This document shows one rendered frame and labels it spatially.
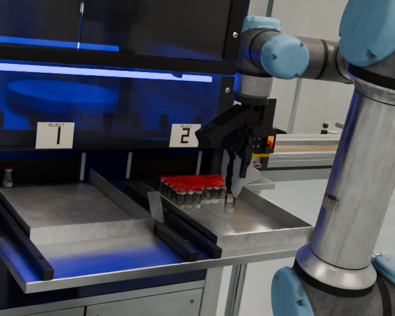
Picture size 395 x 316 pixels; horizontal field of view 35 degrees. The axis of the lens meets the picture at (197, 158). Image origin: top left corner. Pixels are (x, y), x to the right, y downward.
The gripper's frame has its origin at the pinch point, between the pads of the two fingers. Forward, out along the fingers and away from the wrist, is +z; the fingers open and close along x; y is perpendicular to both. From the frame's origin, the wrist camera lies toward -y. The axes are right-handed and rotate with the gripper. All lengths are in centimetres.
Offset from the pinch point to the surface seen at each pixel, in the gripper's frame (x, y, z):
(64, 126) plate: 29.7, -26.2, -5.8
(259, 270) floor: 138, 122, 106
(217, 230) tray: 3.0, 0.3, 10.7
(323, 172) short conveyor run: 45, 66, 16
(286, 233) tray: -6.3, 11.7, 8.6
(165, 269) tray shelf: -10.1, -18.6, 10.7
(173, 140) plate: 30.9, 2.4, -1.4
